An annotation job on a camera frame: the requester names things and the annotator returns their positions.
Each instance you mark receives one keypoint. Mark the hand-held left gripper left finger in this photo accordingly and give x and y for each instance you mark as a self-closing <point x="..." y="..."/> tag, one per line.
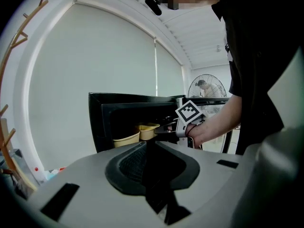
<point x="126" y="172"/>

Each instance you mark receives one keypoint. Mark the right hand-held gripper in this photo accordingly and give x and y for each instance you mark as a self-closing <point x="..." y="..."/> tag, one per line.
<point x="188" y="113"/>

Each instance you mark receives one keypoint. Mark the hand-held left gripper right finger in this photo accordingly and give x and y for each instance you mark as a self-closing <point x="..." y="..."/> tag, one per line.
<point x="187" y="172"/>

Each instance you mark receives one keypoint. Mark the tan tray with yellow sponge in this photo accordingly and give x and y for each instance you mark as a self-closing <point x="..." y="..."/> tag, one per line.
<point x="126" y="140"/>

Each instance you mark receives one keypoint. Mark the person's right forearm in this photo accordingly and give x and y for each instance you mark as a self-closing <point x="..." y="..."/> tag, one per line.
<point x="218" y="122"/>

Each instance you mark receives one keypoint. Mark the narrow grey roller blind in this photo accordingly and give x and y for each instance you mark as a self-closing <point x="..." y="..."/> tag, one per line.
<point x="168" y="75"/>

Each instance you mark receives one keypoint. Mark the red plastic item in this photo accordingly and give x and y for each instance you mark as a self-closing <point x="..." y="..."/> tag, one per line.
<point x="62" y="168"/>

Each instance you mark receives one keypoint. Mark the blue plastic toy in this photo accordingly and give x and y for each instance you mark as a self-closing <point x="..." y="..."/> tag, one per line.
<point x="52" y="173"/>

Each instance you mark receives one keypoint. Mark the wide grey roller blind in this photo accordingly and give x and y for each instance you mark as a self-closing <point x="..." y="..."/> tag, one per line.
<point x="95" y="68"/>

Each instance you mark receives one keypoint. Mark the person's black shirt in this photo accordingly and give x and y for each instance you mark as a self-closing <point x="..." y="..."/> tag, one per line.
<point x="256" y="56"/>

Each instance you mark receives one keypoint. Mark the wooden coat rack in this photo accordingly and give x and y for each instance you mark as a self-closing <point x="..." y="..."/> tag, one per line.
<point x="9" y="56"/>

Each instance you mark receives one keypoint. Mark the black head-mounted camera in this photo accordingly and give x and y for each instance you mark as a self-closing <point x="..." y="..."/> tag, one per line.
<point x="154" y="5"/>

